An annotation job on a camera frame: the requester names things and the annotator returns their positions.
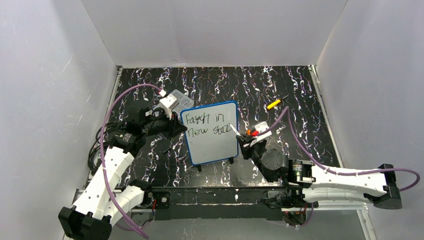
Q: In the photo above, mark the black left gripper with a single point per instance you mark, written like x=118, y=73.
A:
x=170, y=124

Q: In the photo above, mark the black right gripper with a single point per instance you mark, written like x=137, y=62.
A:
x=247, y=145

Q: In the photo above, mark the black marker cap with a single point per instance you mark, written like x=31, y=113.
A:
x=166, y=151

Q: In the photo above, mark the white marker pen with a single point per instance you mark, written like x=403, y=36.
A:
x=234, y=129

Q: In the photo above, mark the blue framed whiteboard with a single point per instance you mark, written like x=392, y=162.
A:
x=209, y=135

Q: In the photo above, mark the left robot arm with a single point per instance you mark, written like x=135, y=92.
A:
x=93, y=215

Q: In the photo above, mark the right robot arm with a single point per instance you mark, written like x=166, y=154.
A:
x=306, y=182

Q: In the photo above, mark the clear plastic screw box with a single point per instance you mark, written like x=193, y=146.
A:
x=182, y=101

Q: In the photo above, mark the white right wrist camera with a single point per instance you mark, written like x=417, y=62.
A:
x=259, y=132

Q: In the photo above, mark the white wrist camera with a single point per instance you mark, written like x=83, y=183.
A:
x=259, y=132
x=166, y=105

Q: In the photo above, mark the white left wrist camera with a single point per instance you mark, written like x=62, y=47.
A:
x=166, y=105

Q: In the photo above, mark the yellow handled tool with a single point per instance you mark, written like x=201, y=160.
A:
x=276, y=102

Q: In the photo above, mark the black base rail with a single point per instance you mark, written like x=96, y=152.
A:
x=175, y=203

